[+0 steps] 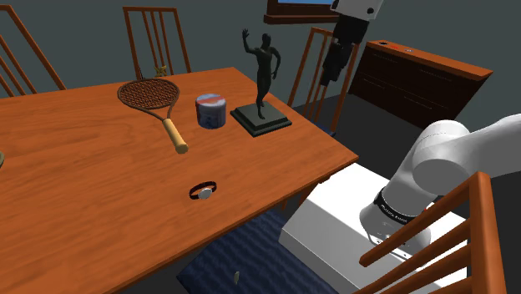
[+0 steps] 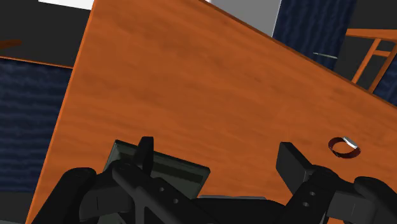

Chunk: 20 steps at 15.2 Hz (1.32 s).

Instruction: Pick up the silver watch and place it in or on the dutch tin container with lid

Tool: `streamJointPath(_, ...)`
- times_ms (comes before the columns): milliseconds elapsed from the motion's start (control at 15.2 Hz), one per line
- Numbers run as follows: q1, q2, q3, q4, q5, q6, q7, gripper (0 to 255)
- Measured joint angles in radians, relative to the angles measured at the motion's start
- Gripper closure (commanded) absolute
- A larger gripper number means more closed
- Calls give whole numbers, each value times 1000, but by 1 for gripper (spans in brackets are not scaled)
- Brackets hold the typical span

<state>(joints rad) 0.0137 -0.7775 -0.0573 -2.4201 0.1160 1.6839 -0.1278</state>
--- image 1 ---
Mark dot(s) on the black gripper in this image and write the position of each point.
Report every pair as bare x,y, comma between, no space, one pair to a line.
351,29

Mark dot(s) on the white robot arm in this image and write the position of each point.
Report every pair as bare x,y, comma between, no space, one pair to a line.
443,150

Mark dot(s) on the wooden framed window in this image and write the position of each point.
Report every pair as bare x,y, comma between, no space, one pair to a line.
301,16

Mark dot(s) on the wooden slat-back chair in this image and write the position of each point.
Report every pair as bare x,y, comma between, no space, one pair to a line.
28,49
303,69
131,45
484,228

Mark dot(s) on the dark wooden sideboard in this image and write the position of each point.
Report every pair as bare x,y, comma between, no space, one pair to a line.
411,87

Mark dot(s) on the black human figure statue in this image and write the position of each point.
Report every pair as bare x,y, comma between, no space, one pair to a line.
265,65

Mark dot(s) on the blue round tin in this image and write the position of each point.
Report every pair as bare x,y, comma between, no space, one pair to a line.
211,112

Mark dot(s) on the small yellow star-shaped object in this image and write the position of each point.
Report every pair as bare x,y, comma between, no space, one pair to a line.
160,71

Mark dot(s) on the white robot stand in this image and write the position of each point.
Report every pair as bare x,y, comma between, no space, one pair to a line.
329,228

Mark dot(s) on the brown tennis racket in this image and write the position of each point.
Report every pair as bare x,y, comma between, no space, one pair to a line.
149,94

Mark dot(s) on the black wristwatch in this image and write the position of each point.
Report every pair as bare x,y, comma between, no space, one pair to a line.
202,190

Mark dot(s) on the wooden dining table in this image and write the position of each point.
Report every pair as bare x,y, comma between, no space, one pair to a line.
101,171

